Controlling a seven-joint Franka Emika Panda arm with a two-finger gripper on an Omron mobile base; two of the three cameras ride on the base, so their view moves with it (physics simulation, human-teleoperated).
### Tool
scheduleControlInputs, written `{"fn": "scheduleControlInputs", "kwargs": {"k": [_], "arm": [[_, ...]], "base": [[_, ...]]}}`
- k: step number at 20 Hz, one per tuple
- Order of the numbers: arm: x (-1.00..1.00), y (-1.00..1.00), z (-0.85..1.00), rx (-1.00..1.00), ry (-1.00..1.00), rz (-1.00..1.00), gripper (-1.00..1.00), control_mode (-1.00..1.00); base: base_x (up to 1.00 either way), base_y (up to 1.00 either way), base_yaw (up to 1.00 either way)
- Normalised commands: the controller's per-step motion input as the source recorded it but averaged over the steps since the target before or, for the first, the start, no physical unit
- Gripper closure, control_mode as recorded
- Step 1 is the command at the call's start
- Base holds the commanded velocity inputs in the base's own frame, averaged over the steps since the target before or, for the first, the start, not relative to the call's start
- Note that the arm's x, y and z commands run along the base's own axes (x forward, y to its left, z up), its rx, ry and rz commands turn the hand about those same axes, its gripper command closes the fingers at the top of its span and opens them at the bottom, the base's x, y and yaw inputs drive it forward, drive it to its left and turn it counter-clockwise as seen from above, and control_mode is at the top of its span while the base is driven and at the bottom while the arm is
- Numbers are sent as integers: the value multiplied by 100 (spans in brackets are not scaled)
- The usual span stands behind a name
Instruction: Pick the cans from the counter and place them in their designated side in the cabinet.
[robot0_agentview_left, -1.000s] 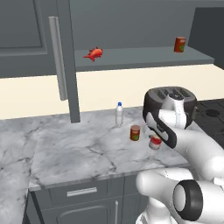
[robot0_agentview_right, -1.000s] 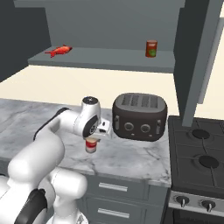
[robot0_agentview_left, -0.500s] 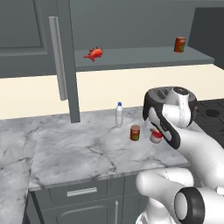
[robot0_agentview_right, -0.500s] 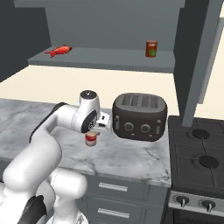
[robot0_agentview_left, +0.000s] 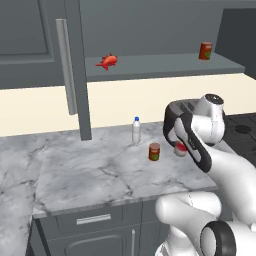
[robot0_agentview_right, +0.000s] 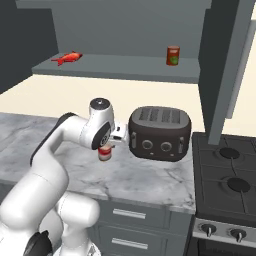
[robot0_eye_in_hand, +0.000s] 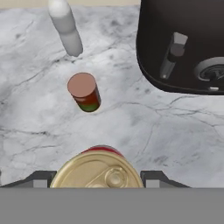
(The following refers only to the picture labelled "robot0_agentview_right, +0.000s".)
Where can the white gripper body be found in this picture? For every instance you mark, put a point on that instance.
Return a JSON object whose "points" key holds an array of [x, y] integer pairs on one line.
{"points": [[117, 137]]}

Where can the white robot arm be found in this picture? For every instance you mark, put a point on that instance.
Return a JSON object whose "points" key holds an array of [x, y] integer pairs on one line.
{"points": [[40, 186]]}

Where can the dark grey cabinet door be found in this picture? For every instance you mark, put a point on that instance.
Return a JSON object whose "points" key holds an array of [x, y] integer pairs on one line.
{"points": [[23, 40]]}

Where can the red and white can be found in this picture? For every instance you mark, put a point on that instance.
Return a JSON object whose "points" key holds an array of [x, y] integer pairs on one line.
{"points": [[105, 154]]}

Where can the dark brown toaster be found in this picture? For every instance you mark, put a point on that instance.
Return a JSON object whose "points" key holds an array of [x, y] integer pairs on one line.
{"points": [[160, 140]]}

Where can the grey drawer front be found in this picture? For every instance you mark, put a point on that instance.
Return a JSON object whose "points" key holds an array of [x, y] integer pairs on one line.
{"points": [[133, 215], [140, 243]]}

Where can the red fish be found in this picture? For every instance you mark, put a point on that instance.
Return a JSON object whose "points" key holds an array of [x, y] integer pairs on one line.
{"points": [[67, 58]]}

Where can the red can with green label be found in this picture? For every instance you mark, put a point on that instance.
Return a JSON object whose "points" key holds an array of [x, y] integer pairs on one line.
{"points": [[173, 56]]}

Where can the black gas stove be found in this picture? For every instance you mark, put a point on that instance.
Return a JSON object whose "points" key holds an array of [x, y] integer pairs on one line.
{"points": [[223, 190]]}

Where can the silver stove knob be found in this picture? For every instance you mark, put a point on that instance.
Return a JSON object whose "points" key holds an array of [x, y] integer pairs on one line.
{"points": [[208, 230], [238, 235]]}

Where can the grey open wall cabinet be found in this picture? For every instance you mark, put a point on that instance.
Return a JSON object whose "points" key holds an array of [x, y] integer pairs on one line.
{"points": [[126, 30]]}

